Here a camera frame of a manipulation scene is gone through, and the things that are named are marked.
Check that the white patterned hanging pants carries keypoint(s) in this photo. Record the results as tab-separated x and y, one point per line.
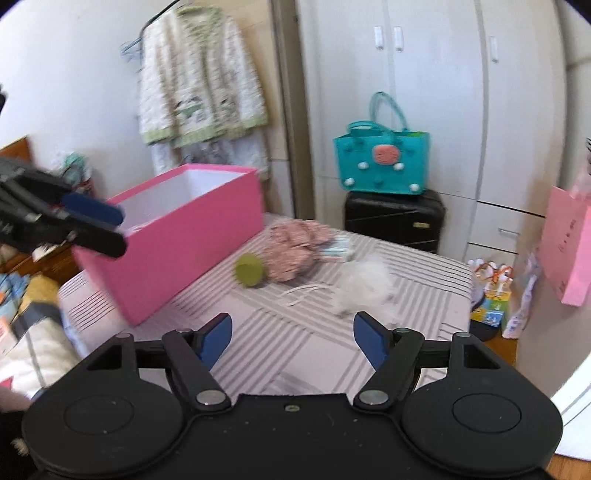
217	154

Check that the green ball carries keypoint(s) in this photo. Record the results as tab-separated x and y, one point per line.
249	271

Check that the colourful boxes on floor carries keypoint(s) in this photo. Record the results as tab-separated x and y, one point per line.
491	300

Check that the colourful patchwork quilt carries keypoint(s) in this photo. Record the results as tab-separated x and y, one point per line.
37	337

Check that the teal tote bag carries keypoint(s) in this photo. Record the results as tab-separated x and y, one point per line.
378	161

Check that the pink floral cloth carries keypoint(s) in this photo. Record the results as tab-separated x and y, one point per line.
291	249

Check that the black suitcase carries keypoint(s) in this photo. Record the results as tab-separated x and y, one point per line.
392	221

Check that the white green quilted jacket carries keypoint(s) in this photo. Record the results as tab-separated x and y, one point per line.
198	74

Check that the white board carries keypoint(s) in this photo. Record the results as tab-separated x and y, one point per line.
575	415

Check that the small blue white packet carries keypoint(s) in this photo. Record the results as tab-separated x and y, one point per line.
337	250

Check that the white wardrobe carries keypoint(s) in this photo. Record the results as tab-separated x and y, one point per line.
438	115

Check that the pink storage box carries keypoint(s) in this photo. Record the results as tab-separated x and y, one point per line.
184	244

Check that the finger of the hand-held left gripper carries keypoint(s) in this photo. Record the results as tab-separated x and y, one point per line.
97	242
94	208

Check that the wooden headboard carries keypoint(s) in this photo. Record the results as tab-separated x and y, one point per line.
16	150

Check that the white fluffy plush toy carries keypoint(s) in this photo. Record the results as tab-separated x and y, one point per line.
364	286

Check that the pink paper bag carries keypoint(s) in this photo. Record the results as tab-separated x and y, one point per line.
565	249

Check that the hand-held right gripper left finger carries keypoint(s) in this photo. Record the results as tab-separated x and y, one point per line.
217	336

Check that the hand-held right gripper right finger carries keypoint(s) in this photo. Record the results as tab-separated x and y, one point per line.
369	337

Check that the pile of bedside clutter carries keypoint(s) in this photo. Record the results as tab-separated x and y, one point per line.
76	173

